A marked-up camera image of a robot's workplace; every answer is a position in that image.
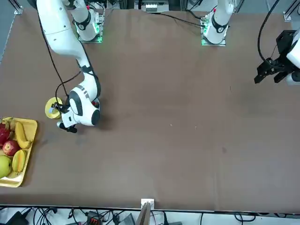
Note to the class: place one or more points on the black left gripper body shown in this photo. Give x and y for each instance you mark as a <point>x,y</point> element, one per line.
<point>284,42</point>

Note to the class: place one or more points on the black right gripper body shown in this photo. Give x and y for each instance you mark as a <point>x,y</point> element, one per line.
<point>65,109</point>

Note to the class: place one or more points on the light blue plastic spoon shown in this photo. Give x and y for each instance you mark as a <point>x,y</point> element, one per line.
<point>51,109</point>

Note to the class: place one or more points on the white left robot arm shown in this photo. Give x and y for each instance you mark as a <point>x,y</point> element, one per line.
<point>218,23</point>

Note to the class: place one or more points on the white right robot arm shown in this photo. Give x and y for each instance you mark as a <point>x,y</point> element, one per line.
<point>61,30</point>

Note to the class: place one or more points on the yellow bowl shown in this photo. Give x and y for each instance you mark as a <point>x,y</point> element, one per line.
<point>50,115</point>

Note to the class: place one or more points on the red strawberry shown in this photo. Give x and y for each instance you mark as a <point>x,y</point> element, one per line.
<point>95,102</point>

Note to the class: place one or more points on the yellow plastic tray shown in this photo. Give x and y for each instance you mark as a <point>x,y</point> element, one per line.
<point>32,131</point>

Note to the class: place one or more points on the yellow banana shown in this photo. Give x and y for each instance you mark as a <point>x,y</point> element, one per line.
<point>21,136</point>

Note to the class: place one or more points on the red dragon fruit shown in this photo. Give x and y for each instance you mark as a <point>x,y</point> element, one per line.
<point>4,134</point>

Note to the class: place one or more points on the red apple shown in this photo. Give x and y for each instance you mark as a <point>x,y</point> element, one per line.
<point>10,148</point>

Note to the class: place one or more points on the yellow-green starfruit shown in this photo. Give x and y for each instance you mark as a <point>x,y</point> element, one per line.
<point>19,161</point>

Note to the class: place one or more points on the yellow-green mango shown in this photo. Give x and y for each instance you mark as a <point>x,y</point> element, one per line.
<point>4,167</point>

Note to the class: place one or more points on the black power strip orange switches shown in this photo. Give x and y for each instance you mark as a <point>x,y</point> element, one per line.
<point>93,219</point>

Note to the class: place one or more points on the black power adapter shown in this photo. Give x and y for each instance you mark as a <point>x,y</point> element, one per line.
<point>16,219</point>

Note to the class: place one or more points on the aluminium frame rail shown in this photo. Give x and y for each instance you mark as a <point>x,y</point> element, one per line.
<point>287,15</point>
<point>18,9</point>

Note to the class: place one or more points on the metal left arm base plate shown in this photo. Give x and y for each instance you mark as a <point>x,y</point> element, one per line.
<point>213,44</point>

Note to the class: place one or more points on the aluminium camera post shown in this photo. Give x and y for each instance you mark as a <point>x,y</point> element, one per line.
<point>147,204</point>

